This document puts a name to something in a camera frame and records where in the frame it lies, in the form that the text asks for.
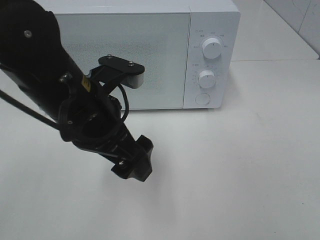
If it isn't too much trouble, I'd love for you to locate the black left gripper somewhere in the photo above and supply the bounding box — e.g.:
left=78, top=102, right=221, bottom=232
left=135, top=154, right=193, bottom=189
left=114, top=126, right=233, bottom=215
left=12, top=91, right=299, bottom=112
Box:
left=59, top=56, right=154, bottom=182

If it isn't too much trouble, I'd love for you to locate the round white door button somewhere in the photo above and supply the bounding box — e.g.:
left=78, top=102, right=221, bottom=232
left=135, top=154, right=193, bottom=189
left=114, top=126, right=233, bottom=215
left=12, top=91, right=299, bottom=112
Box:
left=195, top=93, right=211, bottom=105

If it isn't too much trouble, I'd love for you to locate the white timer knob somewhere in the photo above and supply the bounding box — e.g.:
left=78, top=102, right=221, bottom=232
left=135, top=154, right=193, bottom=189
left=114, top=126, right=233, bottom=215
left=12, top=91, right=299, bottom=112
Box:
left=198, top=70, right=216, bottom=89

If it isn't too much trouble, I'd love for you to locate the white microwave door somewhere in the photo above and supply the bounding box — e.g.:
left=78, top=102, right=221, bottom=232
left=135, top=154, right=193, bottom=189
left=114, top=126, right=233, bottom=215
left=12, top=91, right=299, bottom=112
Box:
left=56, top=13, right=190, bottom=110

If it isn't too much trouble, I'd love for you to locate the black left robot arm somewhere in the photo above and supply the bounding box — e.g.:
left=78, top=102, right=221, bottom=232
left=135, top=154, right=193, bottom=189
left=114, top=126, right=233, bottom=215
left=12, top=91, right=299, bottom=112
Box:
left=0, top=0, right=154, bottom=182

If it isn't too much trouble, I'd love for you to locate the white microwave oven body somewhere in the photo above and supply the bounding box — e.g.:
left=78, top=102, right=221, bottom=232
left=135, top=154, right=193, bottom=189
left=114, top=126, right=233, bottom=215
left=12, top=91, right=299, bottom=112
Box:
left=41, top=0, right=241, bottom=109

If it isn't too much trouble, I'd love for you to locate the upper white power knob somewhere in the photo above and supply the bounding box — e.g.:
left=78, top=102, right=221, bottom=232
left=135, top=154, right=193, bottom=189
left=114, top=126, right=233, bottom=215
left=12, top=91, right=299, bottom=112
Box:
left=201, top=36, right=223, bottom=60

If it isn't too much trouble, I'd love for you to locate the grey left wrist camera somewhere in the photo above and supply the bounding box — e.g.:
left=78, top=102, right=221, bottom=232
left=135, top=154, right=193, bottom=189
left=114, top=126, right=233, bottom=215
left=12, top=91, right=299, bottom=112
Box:
left=122, top=73, right=144, bottom=89

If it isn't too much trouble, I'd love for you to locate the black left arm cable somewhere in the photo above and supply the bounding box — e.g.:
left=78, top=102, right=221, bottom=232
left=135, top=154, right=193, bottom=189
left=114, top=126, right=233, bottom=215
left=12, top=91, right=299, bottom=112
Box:
left=0, top=82, right=130, bottom=156

